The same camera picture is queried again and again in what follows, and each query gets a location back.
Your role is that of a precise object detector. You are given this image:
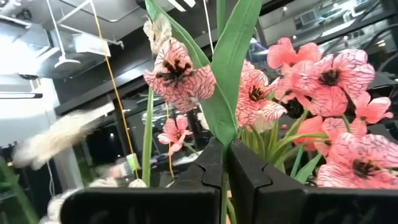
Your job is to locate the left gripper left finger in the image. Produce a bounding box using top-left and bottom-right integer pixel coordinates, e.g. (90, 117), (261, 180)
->
(60, 138), (225, 224)

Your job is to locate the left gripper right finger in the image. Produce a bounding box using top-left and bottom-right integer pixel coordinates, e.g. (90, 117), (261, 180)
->
(228, 139), (398, 224)

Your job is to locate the pink veined flower spray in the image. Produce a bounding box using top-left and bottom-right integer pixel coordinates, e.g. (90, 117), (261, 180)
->
(143, 36), (398, 190)

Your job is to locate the yellow cable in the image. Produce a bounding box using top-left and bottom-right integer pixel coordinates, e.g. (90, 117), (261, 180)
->
(91, 0), (140, 180)

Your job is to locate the white hanging cable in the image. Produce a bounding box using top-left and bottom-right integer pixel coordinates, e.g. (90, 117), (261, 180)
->
(202, 0), (216, 57)

